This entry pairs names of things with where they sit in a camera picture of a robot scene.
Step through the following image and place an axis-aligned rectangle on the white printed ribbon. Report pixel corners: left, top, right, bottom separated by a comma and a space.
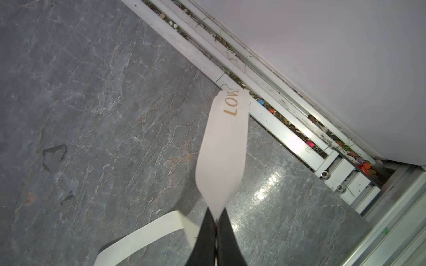
94, 89, 251, 266

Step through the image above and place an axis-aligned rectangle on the aluminium side rail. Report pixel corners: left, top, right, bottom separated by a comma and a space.
125, 1, 383, 214

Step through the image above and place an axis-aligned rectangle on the aluminium front rail frame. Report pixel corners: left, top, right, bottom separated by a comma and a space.
342, 165, 426, 266

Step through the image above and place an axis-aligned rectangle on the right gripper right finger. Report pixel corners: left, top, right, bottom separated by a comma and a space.
217, 209, 247, 266

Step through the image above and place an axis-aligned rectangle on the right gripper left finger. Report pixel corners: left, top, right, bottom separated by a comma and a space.
186, 208, 216, 266

